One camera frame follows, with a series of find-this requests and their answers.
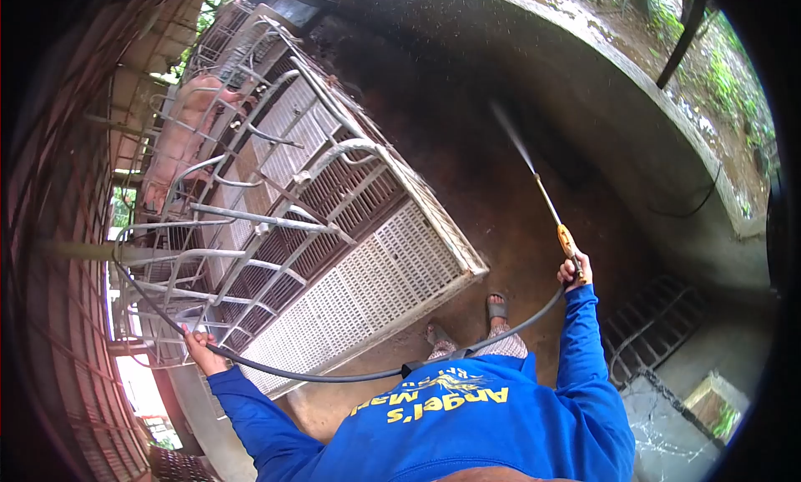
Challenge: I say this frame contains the person's left hand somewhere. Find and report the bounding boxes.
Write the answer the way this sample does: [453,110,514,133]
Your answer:
[181,324,230,377]

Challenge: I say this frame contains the person's right hand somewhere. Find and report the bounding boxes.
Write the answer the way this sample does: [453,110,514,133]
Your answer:
[556,249,594,290]

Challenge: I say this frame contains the person's left fingers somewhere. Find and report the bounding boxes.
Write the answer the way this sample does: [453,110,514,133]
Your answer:
[181,324,217,353]

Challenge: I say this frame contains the orange handled spray lance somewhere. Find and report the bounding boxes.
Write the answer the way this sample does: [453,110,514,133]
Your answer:
[532,172,588,286]

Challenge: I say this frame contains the black pressure hose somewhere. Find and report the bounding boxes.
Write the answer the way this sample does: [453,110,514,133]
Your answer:
[111,256,568,384]

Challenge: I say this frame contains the person's legs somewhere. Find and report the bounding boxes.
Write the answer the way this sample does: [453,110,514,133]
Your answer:
[424,292,530,362]

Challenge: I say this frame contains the dark floor drain grate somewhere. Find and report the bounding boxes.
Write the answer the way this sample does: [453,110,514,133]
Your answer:
[599,274,709,390]

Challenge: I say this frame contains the dark plastic crate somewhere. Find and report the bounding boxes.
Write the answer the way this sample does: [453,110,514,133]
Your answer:
[149,446,217,482]

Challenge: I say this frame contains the metal farrowing crate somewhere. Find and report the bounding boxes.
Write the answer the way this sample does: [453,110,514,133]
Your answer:
[111,3,490,402]

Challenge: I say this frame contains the person's body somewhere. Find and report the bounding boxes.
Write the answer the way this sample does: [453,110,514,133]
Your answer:
[255,349,637,482]

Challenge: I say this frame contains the pink pig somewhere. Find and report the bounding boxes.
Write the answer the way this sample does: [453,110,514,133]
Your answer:
[139,73,252,215]

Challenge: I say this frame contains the black bent pipe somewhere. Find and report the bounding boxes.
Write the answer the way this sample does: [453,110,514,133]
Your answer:
[655,0,709,90]

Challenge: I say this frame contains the thin black wall hose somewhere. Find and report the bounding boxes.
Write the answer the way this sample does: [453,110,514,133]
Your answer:
[646,162,722,219]

